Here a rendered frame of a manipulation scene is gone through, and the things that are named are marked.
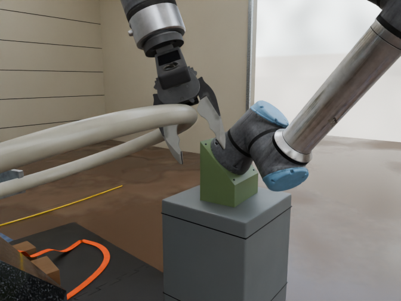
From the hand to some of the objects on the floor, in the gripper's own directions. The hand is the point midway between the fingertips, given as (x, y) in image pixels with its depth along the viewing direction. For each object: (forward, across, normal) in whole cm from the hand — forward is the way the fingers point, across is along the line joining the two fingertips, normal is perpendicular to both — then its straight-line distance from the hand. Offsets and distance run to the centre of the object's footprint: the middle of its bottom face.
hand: (200, 150), depth 58 cm
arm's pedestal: (+100, +26, -105) cm, 147 cm away
